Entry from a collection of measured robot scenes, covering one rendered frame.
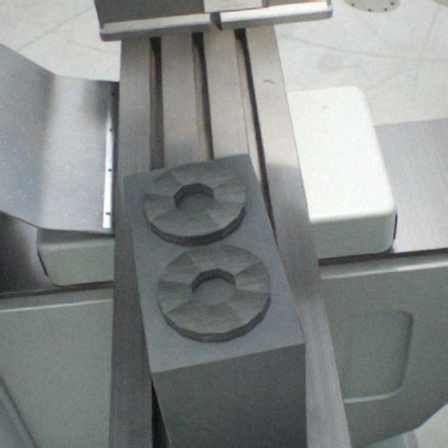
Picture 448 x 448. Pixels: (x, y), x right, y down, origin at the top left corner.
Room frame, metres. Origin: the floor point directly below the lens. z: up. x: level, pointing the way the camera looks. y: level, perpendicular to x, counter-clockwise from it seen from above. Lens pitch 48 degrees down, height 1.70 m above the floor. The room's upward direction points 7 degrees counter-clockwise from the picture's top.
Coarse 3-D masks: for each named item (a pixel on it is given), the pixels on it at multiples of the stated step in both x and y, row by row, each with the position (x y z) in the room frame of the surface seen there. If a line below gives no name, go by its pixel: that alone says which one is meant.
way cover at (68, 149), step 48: (0, 48) 1.04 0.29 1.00; (0, 96) 0.94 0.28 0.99; (48, 96) 0.99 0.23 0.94; (96, 96) 1.01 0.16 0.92; (0, 144) 0.85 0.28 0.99; (48, 144) 0.89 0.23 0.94; (96, 144) 0.90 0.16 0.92; (0, 192) 0.76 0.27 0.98; (48, 192) 0.80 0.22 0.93; (96, 192) 0.80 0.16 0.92
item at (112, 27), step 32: (96, 0) 1.06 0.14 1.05; (128, 0) 1.06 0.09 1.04; (160, 0) 1.06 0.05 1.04; (192, 0) 1.06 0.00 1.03; (224, 0) 1.06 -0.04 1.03; (256, 0) 1.05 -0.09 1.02; (288, 0) 1.05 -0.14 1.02; (320, 0) 1.05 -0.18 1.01; (128, 32) 1.05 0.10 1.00; (160, 32) 1.05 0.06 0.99; (192, 32) 1.04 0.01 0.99
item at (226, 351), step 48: (144, 192) 0.53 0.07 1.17; (192, 192) 0.52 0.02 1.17; (240, 192) 0.51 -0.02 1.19; (144, 240) 0.48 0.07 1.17; (192, 240) 0.46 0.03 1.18; (240, 240) 0.46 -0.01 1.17; (144, 288) 0.42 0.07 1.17; (192, 288) 0.41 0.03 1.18; (240, 288) 0.40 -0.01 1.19; (288, 288) 0.41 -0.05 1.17; (192, 336) 0.37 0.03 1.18; (240, 336) 0.37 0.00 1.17; (288, 336) 0.36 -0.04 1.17; (192, 384) 0.34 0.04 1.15; (240, 384) 0.35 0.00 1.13; (288, 384) 0.35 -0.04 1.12; (192, 432) 0.34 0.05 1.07; (240, 432) 0.35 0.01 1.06; (288, 432) 0.35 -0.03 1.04
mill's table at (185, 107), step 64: (128, 64) 0.99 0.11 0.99; (192, 64) 0.97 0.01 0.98; (256, 64) 0.95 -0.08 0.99; (128, 128) 0.85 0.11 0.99; (192, 128) 0.83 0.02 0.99; (256, 128) 0.84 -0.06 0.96; (128, 256) 0.62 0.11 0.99; (128, 320) 0.53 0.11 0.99; (320, 320) 0.50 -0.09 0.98; (128, 384) 0.45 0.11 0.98; (320, 384) 0.43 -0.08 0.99
